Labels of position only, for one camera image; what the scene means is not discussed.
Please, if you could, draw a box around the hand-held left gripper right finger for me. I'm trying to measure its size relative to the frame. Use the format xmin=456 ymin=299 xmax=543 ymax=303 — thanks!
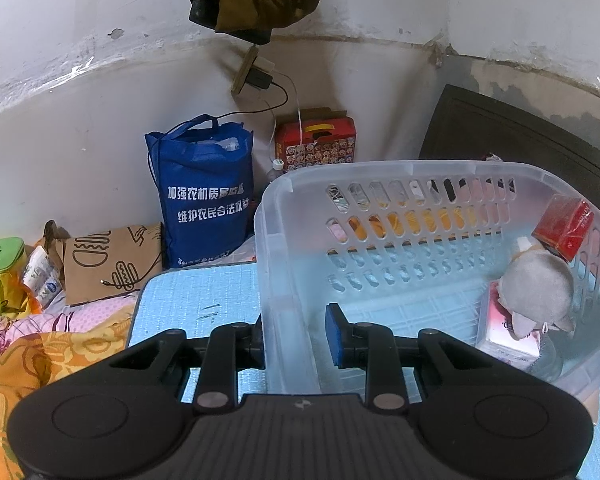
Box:
xmin=325 ymin=302 xmax=487 ymax=407

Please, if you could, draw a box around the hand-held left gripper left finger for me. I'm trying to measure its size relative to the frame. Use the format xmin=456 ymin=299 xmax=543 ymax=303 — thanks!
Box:
xmin=110 ymin=314 xmax=269 ymax=407

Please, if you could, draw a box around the translucent plastic basket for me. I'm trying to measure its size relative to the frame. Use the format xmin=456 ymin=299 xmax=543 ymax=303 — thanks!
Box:
xmin=254 ymin=160 xmax=600 ymax=406

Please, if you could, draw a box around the light blue mat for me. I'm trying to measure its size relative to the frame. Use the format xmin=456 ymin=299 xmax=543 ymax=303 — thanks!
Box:
xmin=126 ymin=261 xmax=600 ymax=480

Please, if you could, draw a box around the blue tote bag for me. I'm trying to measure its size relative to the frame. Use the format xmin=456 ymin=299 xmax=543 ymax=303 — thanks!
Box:
xmin=145 ymin=114 xmax=256 ymax=270

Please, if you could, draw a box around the pink and white tissue packet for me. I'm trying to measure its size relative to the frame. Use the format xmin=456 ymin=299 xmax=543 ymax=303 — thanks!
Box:
xmin=476 ymin=280 xmax=544 ymax=361

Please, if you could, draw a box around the brown paper bag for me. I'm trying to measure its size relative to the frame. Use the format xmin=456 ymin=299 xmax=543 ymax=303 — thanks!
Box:
xmin=42 ymin=220 xmax=165 ymax=307

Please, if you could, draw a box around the pink floral bedsheet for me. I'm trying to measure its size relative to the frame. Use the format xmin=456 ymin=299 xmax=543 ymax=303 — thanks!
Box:
xmin=4 ymin=294 xmax=137 ymax=342

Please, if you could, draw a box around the red patterned gift box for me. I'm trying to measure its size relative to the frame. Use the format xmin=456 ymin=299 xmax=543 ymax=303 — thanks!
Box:
xmin=274 ymin=108 xmax=357 ymax=174

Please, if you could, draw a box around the grey plush toy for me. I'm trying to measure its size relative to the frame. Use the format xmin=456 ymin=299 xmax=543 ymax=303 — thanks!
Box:
xmin=497 ymin=247 xmax=577 ymax=343

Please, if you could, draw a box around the clear plastic wrapper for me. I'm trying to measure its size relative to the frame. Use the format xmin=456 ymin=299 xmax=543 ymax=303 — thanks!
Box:
xmin=529 ymin=332 xmax=566 ymax=384

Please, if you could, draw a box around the white snack packet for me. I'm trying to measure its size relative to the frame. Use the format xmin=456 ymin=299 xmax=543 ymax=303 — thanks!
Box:
xmin=21 ymin=245 xmax=64 ymax=310

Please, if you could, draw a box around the orange floral blanket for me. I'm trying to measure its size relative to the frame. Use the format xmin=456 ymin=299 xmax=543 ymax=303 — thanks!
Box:
xmin=0 ymin=305 xmax=137 ymax=480

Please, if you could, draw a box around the black charger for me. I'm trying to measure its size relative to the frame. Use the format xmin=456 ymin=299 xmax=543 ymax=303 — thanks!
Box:
xmin=245 ymin=67 xmax=275 ymax=92

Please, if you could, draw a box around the dark wooden headboard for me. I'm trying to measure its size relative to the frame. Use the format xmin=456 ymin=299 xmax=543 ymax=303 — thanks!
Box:
xmin=418 ymin=84 xmax=600 ymax=211

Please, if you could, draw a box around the dark olive hanging cloth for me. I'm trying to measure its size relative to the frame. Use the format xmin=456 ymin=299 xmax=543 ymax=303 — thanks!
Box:
xmin=187 ymin=0 xmax=323 ymax=46

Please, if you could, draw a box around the white cable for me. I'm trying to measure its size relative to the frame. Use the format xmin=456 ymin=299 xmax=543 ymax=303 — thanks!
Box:
xmin=267 ymin=75 xmax=304 ymax=161

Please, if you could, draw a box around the wall socket board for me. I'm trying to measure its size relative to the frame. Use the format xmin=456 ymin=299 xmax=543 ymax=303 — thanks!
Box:
xmin=230 ymin=45 xmax=277 ymax=97

